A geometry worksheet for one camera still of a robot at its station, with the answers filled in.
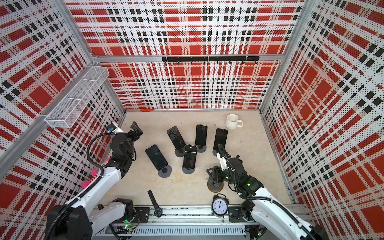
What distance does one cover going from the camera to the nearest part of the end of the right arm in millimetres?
603

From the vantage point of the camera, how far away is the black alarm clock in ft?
2.41

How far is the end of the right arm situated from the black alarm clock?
7 cm
